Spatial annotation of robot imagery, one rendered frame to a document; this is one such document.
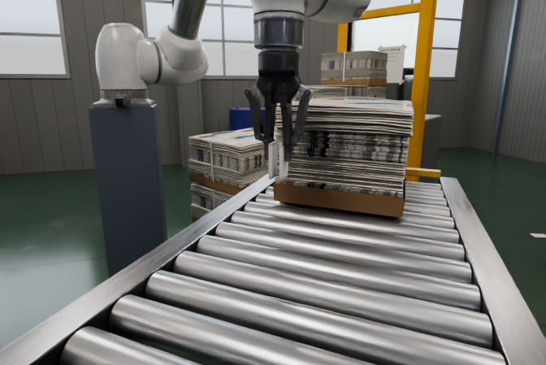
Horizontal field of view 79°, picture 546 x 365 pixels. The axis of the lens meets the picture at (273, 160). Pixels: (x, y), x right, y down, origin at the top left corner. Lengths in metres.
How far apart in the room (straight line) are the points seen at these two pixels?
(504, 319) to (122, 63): 1.15
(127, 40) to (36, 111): 3.79
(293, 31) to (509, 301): 0.50
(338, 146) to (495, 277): 0.35
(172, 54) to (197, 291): 0.93
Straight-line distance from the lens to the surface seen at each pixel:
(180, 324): 0.45
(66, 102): 4.85
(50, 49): 4.87
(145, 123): 1.20
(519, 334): 0.50
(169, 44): 1.27
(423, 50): 2.76
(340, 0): 0.69
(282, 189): 0.77
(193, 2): 1.22
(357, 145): 0.71
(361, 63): 2.34
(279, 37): 0.59
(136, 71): 1.24
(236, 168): 1.42
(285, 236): 0.63
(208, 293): 0.49
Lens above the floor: 1.07
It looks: 13 degrees down
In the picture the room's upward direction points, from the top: straight up
